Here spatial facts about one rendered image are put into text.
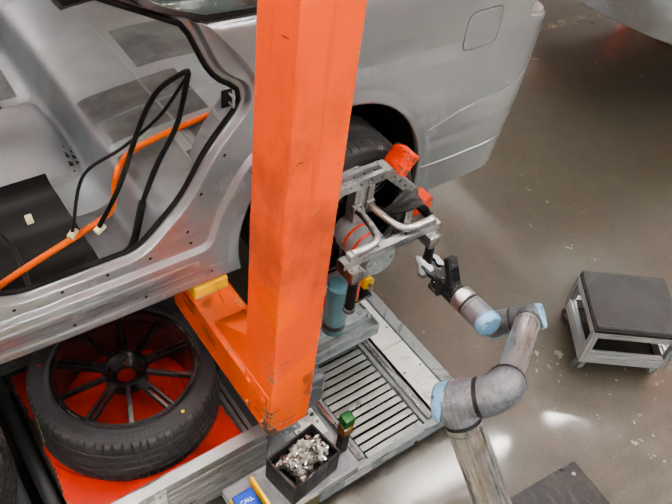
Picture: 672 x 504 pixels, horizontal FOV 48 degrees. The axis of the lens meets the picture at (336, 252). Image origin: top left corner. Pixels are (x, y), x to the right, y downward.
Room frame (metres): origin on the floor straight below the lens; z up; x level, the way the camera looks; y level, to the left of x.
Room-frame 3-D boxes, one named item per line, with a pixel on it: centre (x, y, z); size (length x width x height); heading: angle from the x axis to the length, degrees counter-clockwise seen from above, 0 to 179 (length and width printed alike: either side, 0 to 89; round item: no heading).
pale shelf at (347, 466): (1.20, 0.03, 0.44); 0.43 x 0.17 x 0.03; 131
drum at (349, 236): (1.93, -0.09, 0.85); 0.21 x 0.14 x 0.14; 41
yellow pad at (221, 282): (1.79, 0.46, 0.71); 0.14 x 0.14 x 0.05; 41
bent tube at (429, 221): (1.96, -0.20, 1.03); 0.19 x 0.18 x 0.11; 41
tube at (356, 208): (1.83, -0.05, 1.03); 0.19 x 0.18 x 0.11; 41
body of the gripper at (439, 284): (1.83, -0.41, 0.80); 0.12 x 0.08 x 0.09; 41
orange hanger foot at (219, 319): (1.66, 0.35, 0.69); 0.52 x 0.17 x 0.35; 41
